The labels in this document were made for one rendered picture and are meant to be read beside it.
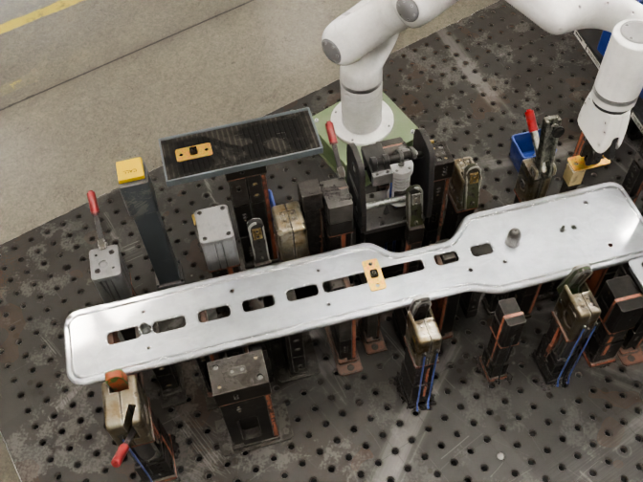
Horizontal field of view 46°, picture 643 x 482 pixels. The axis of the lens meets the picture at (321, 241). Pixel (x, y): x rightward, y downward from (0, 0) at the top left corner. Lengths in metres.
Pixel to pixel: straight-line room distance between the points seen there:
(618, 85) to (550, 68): 1.24
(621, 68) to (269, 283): 0.87
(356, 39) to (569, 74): 0.98
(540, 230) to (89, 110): 2.39
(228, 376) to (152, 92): 2.27
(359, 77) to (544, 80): 0.79
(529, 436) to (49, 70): 2.88
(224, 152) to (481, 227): 0.64
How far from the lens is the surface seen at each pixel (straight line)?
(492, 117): 2.53
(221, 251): 1.75
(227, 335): 1.71
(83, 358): 1.76
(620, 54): 1.47
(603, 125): 1.58
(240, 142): 1.82
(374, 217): 1.90
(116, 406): 1.62
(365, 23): 1.93
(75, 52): 4.04
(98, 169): 3.45
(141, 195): 1.84
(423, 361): 1.70
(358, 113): 2.22
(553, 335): 1.90
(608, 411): 2.04
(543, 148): 1.86
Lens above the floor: 2.49
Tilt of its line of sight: 55 degrees down
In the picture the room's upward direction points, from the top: 3 degrees counter-clockwise
